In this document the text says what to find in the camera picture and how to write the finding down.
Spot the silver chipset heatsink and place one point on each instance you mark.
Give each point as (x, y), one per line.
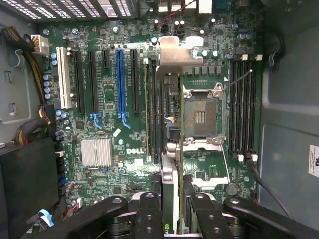
(96, 153)

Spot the round coin cell battery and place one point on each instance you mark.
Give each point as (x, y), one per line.
(233, 189)

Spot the short black expansion slot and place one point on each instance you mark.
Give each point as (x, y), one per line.
(105, 59)

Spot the long black expansion slot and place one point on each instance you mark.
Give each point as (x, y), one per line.
(92, 82)
(134, 79)
(79, 82)

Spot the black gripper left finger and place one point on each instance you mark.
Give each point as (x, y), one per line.
(148, 221)

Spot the CPU socket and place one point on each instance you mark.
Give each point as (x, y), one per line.
(202, 117)

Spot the white expansion slot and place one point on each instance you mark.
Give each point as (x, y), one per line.
(63, 77)

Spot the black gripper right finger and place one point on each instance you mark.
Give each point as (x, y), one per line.
(211, 221)

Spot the blue expansion slot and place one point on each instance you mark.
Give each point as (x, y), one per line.
(120, 79)

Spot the black plastic shroud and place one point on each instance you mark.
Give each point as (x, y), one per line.
(27, 179)

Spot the metal socket cover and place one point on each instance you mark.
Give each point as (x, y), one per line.
(209, 183)

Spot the green Dell motherboard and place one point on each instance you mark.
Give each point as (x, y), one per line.
(211, 37)

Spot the thin locking lever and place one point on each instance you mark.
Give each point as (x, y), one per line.
(236, 81)

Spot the open black PC case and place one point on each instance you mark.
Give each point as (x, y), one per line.
(286, 87)

